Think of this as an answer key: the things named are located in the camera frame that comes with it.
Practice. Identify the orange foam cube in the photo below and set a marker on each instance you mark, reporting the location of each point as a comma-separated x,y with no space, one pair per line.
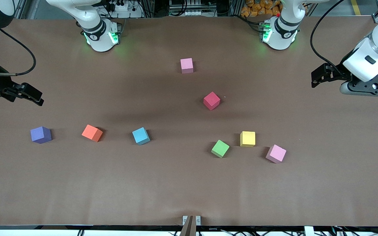
92,132

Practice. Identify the yellow foam cube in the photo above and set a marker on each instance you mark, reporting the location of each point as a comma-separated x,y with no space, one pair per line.
247,138

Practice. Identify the red foam cube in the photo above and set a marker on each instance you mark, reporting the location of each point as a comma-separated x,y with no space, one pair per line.
211,100

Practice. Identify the blue foam cube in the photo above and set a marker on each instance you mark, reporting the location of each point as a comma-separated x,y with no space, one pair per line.
140,135

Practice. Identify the pink foam cube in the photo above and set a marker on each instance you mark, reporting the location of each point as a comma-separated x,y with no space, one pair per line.
186,64
276,153

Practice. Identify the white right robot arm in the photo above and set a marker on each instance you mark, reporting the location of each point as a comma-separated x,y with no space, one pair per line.
94,19

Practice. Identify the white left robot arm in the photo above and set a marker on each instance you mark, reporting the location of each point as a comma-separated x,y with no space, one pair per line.
282,29

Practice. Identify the purple foam cube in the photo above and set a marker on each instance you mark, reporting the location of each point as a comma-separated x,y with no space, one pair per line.
40,135

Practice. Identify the bag of orange items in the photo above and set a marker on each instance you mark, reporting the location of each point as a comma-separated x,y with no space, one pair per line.
258,9

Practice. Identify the green foam cube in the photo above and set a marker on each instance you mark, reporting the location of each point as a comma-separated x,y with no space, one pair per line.
220,148

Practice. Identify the white power strip with plugs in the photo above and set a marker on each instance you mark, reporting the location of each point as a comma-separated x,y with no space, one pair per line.
126,7

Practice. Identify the long white power strip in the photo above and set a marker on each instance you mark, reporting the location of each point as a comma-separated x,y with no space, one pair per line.
192,13

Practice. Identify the white paper tag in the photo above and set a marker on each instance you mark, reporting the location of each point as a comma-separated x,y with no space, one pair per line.
309,231

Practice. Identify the brown table cover sheet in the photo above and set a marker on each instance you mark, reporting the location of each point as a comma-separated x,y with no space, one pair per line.
176,183

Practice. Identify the aluminium frame profile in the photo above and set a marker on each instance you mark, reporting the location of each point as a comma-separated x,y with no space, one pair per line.
20,9
377,18

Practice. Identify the grey metal clamp bracket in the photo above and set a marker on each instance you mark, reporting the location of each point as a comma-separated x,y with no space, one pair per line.
198,220

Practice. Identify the brown stand post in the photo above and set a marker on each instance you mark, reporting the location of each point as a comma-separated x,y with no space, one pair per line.
187,229

